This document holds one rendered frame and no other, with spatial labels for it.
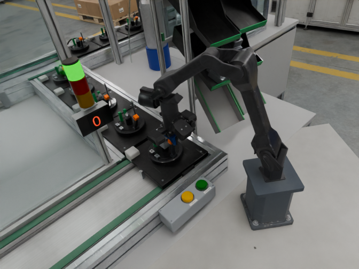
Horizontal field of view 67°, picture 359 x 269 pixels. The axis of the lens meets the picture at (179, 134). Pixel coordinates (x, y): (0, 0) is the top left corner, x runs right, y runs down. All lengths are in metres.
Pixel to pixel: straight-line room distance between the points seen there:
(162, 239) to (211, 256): 0.18
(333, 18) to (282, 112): 3.42
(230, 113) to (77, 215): 0.72
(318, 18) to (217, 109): 3.82
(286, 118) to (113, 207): 0.92
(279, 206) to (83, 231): 0.66
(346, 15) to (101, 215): 4.29
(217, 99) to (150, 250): 0.65
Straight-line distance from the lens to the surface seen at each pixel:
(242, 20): 1.12
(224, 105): 1.18
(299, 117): 1.48
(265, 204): 0.92
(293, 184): 0.89
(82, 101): 0.92
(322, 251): 1.03
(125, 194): 1.08
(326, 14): 4.81
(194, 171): 1.03
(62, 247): 1.04
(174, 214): 0.93
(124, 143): 1.19
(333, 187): 1.19
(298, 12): 4.91
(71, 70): 0.87
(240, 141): 1.29
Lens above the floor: 1.74
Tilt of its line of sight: 41 degrees down
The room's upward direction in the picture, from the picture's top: 8 degrees counter-clockwise
